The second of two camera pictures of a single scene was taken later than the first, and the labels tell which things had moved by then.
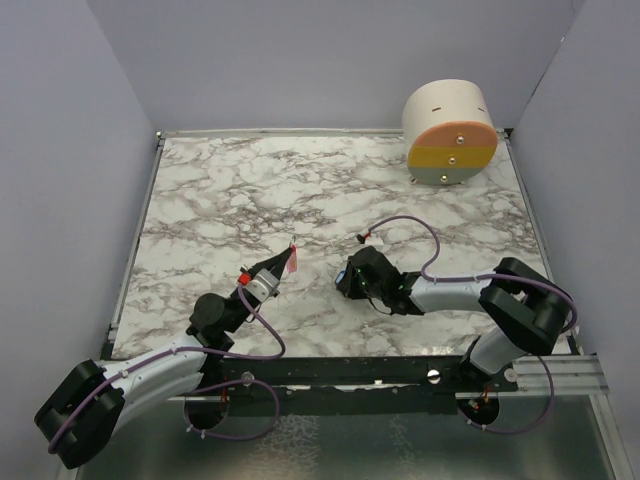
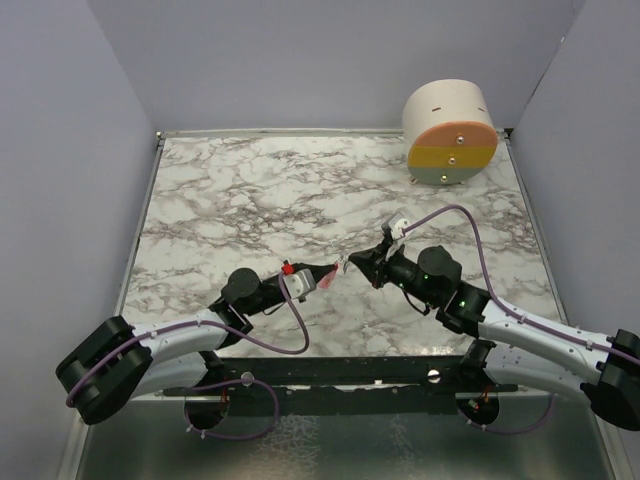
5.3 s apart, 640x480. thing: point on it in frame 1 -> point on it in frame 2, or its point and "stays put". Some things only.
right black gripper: [347, 285] -> [368, 262]
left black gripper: [275, 264] -> [319, 271]
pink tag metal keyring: [292, 262] -> [328, 278]
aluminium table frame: [346, 304] stays put
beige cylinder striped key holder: [449, 130] stays put
